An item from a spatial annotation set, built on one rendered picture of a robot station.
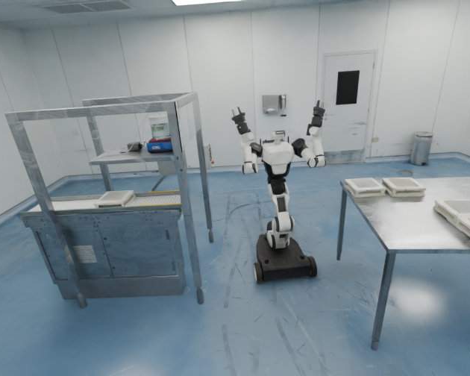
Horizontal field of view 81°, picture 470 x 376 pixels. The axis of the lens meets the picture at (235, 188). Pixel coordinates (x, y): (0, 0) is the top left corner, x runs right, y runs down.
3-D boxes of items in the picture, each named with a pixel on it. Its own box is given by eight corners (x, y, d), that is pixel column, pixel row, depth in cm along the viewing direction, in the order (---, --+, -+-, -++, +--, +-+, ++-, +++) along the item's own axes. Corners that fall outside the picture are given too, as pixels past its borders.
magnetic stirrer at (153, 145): (180, 145, 225) (177, 133, 222) (174, 151, 205) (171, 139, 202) (155, 146, 226) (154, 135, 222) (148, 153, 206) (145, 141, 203)
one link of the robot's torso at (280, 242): (267, 239, 290) (271, 214, 253) (286, 236, 291) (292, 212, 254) (270, 252, 281) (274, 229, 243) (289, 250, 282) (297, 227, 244)
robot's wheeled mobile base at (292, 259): (250, 245, 320) (248, 221, 307) (293, 241, 323) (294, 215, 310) (259, 284, 261) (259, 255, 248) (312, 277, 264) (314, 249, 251)
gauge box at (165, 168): (187, 169, 237) (184, 147, 229) (185, 174, 227) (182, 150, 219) (163, 171, 238) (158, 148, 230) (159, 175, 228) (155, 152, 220)
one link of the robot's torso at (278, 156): (256, 171, 276) (254, 136, 262) (289, 168, 278) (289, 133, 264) (261, 182, 248) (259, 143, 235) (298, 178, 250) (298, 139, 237)
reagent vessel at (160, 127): (174, 135, 218) (170, 110, 211) (169, 139, 204) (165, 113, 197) (155, 136, 219) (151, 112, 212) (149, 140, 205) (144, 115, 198)
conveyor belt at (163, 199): (189, 199, 242) (188, 194, 240) (183, 212, 219) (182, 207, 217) (42, 207, 248) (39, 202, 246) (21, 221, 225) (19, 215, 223)
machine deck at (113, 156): (184, 148, 229) (183, 143, 228) (174, 162, 194) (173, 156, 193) (112, 152, 232) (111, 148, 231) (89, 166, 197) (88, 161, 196)
